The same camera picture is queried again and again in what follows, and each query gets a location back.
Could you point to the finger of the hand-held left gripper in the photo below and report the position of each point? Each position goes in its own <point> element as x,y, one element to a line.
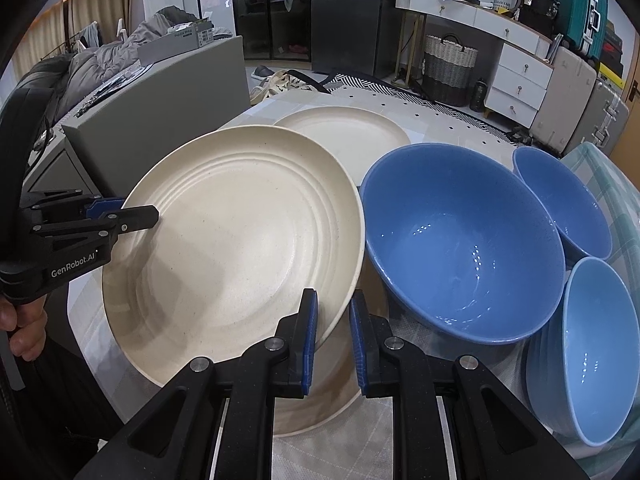
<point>107,205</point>
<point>135,217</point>

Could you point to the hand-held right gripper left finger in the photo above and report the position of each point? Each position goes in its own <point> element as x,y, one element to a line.
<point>310,340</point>

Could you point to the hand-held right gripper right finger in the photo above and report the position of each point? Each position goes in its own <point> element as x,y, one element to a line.
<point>357,345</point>

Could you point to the large cream ribbed plate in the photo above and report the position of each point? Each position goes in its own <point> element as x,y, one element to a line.
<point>240,240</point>

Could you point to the large blue bowl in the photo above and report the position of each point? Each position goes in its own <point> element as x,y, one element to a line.
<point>465,240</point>

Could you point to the person's left hand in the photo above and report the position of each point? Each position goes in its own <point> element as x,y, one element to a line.
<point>20,340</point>

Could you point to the beige checked tablecloth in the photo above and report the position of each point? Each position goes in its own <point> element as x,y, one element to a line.
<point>90,340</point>

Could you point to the grey quilt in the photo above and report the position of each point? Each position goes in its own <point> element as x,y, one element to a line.
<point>100,65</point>

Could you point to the person's dark trousers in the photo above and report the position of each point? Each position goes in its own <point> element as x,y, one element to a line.
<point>60,410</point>

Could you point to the grey cardboard box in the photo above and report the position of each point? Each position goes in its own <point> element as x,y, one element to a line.
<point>170,45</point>

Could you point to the grey slipper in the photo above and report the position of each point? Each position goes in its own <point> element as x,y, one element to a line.
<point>261,72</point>

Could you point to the printed tote bag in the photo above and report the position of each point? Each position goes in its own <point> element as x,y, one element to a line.
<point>280,87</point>

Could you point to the beige curtain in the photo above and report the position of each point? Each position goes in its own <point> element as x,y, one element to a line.
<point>75,10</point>

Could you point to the light blue ribbed bowl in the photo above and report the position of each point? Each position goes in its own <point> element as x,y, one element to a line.
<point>595,350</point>

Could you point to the black glass cabinet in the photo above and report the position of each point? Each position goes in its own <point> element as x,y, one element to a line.
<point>270,15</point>

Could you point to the white rug with black diamonds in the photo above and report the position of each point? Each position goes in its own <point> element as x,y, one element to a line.
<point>440,115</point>

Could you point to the small blue bowl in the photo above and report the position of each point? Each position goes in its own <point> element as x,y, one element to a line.
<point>565,200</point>

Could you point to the dark water bottle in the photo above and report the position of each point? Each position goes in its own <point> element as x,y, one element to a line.
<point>478,96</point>

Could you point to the black refrigerator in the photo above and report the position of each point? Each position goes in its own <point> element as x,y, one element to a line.
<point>350,25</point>

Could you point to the woven laundry basket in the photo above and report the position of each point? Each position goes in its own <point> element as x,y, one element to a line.
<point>450,70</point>

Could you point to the teal checked tablecloth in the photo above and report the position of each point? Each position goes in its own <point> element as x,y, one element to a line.
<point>615,195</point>

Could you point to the white desk with drawers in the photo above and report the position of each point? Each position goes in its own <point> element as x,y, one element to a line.
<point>520,75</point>

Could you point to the beige suitcase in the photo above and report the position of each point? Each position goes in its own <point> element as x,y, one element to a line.
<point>562,100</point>

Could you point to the silver suitcase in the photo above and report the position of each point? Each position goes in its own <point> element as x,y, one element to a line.
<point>600,120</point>

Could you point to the wooden door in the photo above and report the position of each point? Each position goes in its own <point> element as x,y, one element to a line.
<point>631,120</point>

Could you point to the black bag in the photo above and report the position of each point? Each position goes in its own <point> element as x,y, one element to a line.
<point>537,7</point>

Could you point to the green suitcase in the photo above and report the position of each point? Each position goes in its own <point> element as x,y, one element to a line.
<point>580,15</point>

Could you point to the grey bed frame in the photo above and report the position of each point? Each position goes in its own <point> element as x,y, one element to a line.
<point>150,110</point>

